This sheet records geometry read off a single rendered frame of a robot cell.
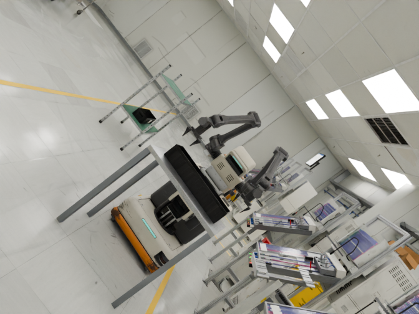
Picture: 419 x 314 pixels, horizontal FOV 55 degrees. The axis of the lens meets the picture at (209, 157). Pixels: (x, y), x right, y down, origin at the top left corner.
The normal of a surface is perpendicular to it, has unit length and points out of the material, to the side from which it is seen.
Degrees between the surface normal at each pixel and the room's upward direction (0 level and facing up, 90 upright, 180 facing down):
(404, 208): 90
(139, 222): 90
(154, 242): 90
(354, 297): 90
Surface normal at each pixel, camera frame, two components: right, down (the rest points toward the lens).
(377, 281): -0.08, 0.07
